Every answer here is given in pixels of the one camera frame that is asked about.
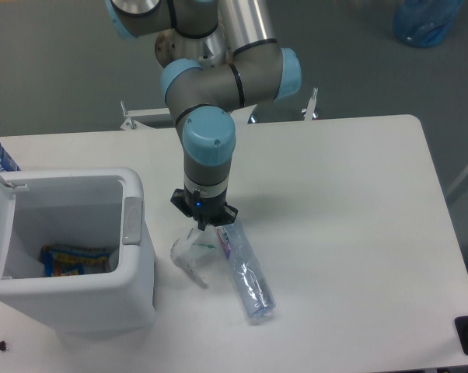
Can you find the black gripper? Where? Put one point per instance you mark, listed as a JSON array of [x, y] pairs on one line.
[[204, 210]]

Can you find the white plastic bag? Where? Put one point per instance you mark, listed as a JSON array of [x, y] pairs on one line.
[[192, 251]]

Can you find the clear plastic water bottle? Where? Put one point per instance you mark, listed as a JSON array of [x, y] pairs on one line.
[[246, 273]]

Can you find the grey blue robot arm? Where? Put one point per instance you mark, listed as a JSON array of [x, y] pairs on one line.
[[201, 100]]

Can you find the white trash can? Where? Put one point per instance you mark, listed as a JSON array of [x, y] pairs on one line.
[[87, 208]]

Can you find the colourful snack wrapper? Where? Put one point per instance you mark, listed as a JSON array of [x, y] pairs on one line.
[[62, 260]]

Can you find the blue plastic bag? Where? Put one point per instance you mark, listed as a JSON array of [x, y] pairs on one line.
[[424, 24]]

